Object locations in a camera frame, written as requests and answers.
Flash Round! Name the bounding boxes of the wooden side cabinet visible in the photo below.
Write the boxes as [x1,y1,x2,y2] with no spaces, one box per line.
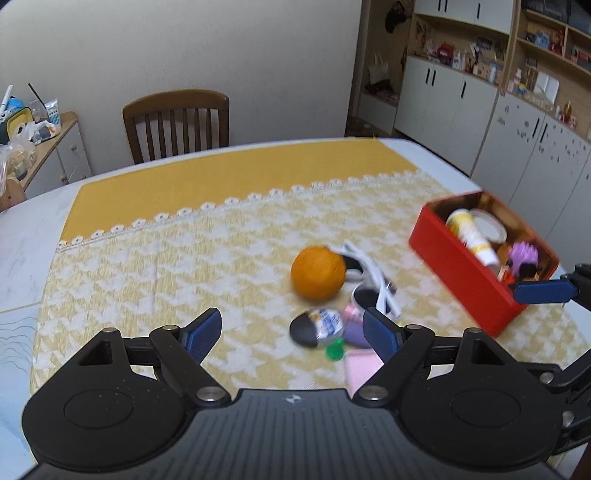
[1,111,93,211]

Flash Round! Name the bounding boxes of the black clear dental floss case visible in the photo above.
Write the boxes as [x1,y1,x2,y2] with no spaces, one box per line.
[288,308,345,348]

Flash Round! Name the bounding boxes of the purple rectangular block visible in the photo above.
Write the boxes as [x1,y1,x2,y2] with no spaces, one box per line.
[342,322,372,349]

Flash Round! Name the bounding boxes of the red metal tin box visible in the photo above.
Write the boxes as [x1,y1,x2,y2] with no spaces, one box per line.
[409,191,559,337]

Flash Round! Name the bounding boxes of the pink tube with yellow cap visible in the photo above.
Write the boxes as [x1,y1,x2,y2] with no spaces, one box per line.
[342,303,365,325]

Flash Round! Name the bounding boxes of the yellow houndstooth tablecloth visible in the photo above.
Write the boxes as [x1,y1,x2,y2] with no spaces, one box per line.
[28,138,591,407]

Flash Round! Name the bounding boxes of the pink square box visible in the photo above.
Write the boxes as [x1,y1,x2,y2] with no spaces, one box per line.
[344,349,384,398]

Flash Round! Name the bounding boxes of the white cabinet with shelves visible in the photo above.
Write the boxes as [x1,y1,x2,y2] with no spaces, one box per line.
[346,1,590,267]

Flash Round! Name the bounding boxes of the white lid in box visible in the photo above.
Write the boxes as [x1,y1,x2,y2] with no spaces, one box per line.
[470,209,507,245]

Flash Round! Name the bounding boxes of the white sunglasses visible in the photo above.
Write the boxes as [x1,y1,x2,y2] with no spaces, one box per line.
[329,241,402,320]

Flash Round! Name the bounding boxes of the wooden chair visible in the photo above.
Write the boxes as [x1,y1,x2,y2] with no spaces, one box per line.
[122,89,230,164]

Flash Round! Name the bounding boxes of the small green ball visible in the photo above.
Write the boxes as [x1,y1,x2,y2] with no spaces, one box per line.
[325,337,345,361]

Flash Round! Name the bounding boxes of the purple spiky toy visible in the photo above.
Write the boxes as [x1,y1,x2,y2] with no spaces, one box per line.
[507,242,539,276]

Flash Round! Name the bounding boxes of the yellow white supplement bottle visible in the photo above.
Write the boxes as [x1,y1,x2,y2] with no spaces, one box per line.
[446,209,501,275]

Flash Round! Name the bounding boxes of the orange fruit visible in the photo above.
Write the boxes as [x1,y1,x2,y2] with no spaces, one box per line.
[290,246,346,302]

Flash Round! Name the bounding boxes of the white tote bag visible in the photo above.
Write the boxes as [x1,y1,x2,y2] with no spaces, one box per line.
[368,52,391,85]

